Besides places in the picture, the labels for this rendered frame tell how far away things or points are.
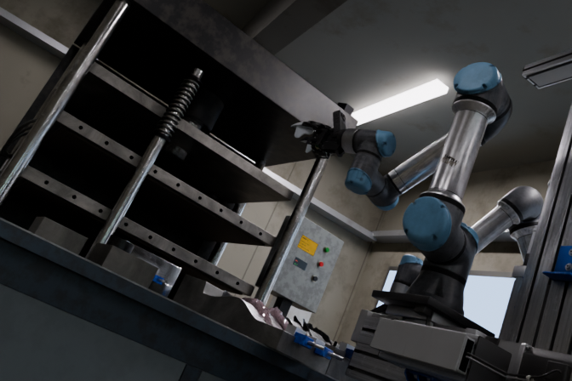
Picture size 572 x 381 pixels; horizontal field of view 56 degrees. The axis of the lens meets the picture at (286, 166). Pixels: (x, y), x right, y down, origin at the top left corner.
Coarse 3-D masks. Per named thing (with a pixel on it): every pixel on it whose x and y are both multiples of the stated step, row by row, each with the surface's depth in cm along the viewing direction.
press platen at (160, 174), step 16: (64, 112) 212; (80, 128) 217; (96, 144) 217; (112, 144) 221; (128, 160) 223; (160, 176) 230; (192, 192) 237; (208, 208) 240; (224, 208) 244; (240, 224) 248; (272, 240) 256
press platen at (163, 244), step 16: (32, 176) 204; (48, 176) 207; (64, 192) 209; (96, 208) 215; (128, 224) 221; (144, 240) 224; (160, 240) 228; (176, 256) 231; (192, 256) 235; (208, 272) 238; (224, 272) 242; (240, 288) 245
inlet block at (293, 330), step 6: (288, 324) 157; (288, 330) 156; (294, 330) 155; (300, 330) 156; (300, 336) 153; (306, 336) 152; (300, 342) 152; (306, 342) 152; (312, 342) 152; (318, 348) 150
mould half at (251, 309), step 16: (192, 288) 180; (208, 288) 178; (192, 304) 176; (208, 304) 172; (224, 304) 168; (240, 304) 164; (224, 320) 165; (240, 320) 161; (256, 320) 157; (272, 320) 171; (256, 336) 154; (272, 336) 151; (288, 336) 151; (288, 352) 152; (304, 352) 157; (320, 368) 163
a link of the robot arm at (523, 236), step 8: (520, 224) 184; (528, 224) 183; (536, 224) 182; (512, 232) 186; (520, 232) 184; (528, 232) 183; (520, 240) 184; (528, 240) 182; (520, 248) 184; (528, 248) 181
